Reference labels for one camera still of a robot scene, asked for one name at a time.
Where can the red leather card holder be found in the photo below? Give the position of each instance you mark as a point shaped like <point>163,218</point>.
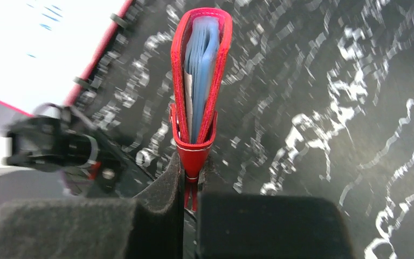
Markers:
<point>198,58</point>

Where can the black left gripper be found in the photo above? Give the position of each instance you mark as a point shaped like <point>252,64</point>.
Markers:
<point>61,138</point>

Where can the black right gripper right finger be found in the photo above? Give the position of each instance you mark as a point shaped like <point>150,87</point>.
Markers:
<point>233,225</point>

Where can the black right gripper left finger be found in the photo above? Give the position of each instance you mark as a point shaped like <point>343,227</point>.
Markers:
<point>149,225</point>

